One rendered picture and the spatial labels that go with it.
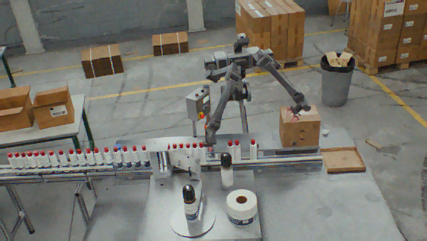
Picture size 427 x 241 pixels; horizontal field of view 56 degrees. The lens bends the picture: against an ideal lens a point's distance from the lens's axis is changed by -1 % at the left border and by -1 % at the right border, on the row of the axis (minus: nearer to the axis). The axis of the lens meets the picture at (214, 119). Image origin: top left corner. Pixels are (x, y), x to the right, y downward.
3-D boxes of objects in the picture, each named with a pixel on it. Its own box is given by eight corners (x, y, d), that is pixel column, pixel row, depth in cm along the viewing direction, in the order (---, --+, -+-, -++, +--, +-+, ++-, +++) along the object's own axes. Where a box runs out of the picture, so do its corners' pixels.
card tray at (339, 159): (326, 171, 315) (327, 168, 312) (319, 152, 336) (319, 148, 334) (365, 170, 313) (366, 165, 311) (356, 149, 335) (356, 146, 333)
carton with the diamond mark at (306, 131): (282, 149, 339) (283, 122, 325) (278, 133, 360) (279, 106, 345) (319, 147, 338) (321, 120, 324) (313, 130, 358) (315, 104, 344)
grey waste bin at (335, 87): (325, 110, 540) (329, 69, 506) (313, 95, 576) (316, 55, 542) (355, 106, 545) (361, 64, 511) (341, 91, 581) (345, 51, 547)
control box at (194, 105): (187, 118, 308) (184, 97, 298) (200, 108, 320) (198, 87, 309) (198, 122, 303) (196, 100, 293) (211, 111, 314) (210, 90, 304)
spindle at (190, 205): (185, 223, 272) (180, 192, 256) (186, 213, 279) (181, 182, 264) (198, 223, 272) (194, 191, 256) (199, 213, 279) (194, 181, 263)
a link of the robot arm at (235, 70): (245, 65, 299) (234, 59, 295) (240, 81, 296) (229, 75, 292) (216, 75, 339) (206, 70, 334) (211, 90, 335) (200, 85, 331)
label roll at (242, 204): (239, 200, 288) (239, 185, 281) (262, 213, 277) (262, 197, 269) (221, 216, 276) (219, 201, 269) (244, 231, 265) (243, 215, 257)
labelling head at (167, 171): (153, 178, 314) (148, 152, 300) (155, 168, 325) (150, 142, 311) (171, 177, 314) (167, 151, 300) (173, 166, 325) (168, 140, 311)
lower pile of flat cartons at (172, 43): (153, 56, 728) (152, 45, 716) (153, 45, 773) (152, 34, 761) (189, 52, 733) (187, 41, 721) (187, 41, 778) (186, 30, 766)
